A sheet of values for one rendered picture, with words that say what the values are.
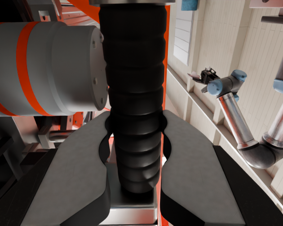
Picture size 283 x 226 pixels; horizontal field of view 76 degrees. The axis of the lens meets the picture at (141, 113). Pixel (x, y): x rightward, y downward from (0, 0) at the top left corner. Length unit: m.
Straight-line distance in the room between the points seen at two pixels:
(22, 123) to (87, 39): 0.21
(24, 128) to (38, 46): 0.18
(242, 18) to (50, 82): 5.56
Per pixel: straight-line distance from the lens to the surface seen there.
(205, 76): 1.20
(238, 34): 5.74
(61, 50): 0.25
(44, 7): 0.56
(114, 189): 0.17
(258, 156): 1.00
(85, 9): 0.71
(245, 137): 0.98
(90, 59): 0.25
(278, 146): 1.06
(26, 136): 0.40
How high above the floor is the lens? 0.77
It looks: 30 degrees up
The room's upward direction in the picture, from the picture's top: 179 degrees clockwise
